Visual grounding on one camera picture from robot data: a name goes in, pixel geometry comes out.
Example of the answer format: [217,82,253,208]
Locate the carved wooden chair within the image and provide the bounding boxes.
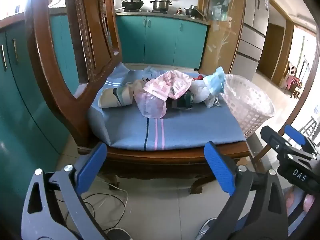
[24,0,253,194]

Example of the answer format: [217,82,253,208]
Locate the striped paper cup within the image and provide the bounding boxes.
[98,85,136,109]

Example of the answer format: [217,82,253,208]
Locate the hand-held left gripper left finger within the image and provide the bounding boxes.
[21,142,108,240]

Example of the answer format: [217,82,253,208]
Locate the dark snack packet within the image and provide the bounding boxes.
[170,92,195,110]

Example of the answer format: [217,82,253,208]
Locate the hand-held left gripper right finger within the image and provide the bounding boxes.
[204,141,289,240]

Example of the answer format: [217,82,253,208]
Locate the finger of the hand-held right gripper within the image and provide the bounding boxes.
[284,124,320,155]
[260,126,297,155]

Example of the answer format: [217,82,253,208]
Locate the white cable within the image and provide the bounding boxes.
[96,177,129,217]

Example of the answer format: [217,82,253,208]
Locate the blue striped seat cushion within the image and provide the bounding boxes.
[86,64,247,152]

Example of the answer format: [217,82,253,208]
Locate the white plastic basket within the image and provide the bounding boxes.
[221,74,275,139]

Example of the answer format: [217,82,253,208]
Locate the black wok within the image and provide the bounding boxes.
[121,0,145,10]

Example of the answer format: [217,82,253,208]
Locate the pink stools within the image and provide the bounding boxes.
[280,61,303,98]

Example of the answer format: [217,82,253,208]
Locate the white plastic bag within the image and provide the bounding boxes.
[191,80,221,108]

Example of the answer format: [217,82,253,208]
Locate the black cable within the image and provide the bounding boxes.
[56,192,125,233]

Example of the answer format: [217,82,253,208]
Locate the silver refrigerator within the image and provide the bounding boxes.
[229,0,270,74]

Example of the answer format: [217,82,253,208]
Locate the person's right hand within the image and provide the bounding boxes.
[285,186,316,213]

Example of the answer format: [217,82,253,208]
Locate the wooden framed glass door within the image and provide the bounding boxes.
[197,0,248,75]

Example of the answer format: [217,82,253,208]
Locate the steel cooking pot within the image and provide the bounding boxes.
[149,0,173,12]

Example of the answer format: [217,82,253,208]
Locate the pink plastic bag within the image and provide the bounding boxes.
[134,85,167,119]

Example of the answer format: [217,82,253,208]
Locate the pink white printed wrapper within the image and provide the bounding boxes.
[144,70,193,100]

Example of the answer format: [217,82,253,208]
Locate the black cooking pot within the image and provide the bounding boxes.
[184,5,204,18]

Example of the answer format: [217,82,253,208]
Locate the grey shoe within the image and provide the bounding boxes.
[196,217,218,240]
[107,227,133,240]

